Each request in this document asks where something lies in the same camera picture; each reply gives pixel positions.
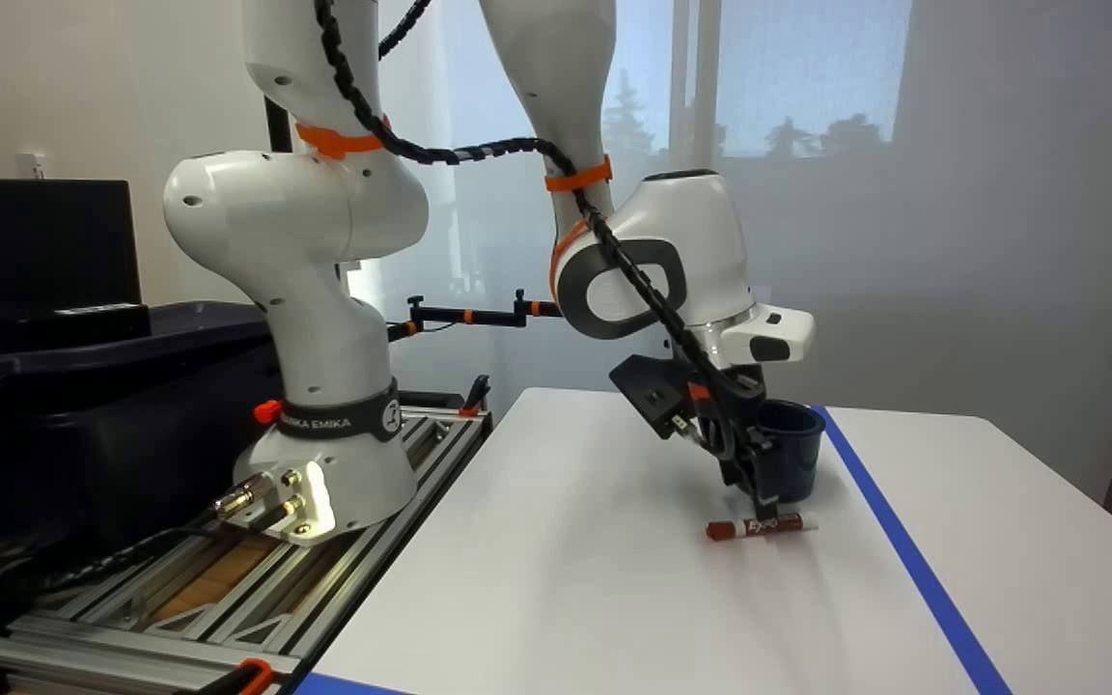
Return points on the orange black clamp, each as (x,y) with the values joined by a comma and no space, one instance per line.
(256,677)

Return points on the short blue tape piece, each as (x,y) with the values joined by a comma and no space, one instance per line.
(346,683)

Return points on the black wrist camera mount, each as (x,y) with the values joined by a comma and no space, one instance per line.
(655,392)

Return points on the black cart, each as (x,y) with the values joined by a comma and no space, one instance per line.
(94,437)

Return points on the red capped marker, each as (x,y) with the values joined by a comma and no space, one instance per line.
(763,525)

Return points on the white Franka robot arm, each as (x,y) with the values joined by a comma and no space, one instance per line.
(326,323)

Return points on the dark teal mug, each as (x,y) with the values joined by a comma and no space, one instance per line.
(798,447)

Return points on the aluminium extrusion base frame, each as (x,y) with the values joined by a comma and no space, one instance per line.
(261,593)

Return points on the sheer white curtain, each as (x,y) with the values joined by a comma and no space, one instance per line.
(967,234)

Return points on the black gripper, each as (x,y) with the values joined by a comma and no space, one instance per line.
(726,410)

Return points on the long blue tape strip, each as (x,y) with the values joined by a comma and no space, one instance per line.
(896,541)

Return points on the black monitor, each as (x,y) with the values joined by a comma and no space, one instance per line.
(36,251)

